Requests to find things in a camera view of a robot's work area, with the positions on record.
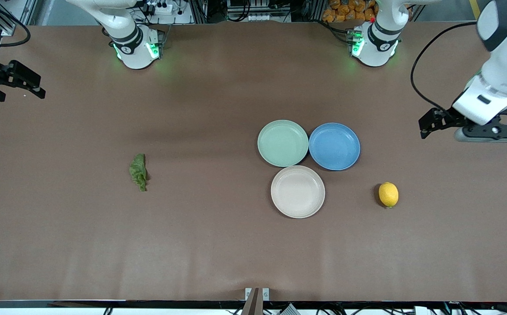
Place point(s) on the green lettuce leaf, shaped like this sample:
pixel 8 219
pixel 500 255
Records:
pixel 139 171

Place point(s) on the small metal table bracket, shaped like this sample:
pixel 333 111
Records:
pixel 265 294

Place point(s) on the pale green plate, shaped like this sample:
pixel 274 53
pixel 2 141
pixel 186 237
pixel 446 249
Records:
pixel 283 143

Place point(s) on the bag of orange snacks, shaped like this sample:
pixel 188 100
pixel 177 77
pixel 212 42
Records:
pixel 345 11

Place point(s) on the white power strip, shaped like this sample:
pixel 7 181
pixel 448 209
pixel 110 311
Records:
pixel 159 6

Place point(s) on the blue plate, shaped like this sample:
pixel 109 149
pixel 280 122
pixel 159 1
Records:
pixel 334 146

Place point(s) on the yellow lemon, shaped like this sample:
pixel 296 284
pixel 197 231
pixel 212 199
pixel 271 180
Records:
pixel 388 194

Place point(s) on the beige plate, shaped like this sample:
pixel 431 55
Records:
pixel 297 191

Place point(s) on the dark upright pole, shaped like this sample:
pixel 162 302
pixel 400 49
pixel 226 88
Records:
pixel 252 304

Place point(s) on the grey electronics rack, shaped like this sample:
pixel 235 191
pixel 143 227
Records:
pixel 258 8

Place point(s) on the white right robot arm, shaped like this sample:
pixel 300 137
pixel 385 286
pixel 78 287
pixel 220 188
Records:
pixel 131 39

